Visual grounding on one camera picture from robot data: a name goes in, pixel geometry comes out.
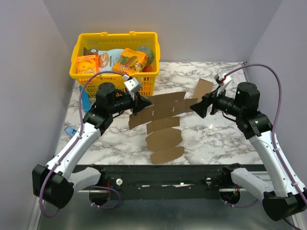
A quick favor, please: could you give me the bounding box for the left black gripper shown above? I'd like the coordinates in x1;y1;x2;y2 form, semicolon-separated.
109;91;152;116

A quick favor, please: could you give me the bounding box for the brown cardboard box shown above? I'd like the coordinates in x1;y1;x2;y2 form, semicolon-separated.
129;92;198;164
192;79;213;102

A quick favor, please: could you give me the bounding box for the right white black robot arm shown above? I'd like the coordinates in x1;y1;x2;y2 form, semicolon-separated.
190;82;307;221

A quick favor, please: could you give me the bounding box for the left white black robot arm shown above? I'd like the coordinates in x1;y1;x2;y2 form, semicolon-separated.
32;78;151;209

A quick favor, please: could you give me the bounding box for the folded brown cardboard box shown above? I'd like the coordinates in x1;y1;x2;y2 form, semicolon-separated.
192;79;213;102

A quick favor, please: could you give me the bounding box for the tall blue box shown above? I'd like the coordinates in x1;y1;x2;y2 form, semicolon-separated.
79;85;91;115

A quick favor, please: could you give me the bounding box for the orange Daddy snack box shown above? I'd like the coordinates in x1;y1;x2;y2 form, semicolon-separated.
77;54;99;74

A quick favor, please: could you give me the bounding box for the small blue flat box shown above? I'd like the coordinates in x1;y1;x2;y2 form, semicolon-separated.
64;126;77;138

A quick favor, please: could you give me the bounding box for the small orange fruit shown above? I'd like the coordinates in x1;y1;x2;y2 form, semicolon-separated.
142;65;153;72

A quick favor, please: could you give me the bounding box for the orange candy bag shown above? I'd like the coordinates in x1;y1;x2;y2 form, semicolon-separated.
113;48;148;74

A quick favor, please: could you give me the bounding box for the green round melon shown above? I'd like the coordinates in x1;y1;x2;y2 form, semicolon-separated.
136;46;155;66

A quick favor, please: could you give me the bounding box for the light blue chips bag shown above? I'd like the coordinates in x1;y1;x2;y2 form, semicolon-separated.
83;48;124;72

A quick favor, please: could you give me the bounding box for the yellow plastic shopping basket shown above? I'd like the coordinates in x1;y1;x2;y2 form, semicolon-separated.
69;31;161;98

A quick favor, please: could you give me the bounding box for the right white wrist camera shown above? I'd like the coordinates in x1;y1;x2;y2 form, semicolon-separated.
214;71;232;96

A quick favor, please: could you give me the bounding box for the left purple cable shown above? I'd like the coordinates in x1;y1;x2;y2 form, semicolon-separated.
39;71;130;218

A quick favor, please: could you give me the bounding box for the purple cable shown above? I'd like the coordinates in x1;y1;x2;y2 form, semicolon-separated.
39;71;130;218
222;63;307;228

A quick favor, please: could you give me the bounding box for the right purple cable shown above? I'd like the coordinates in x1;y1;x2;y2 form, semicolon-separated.
222;63;307;228

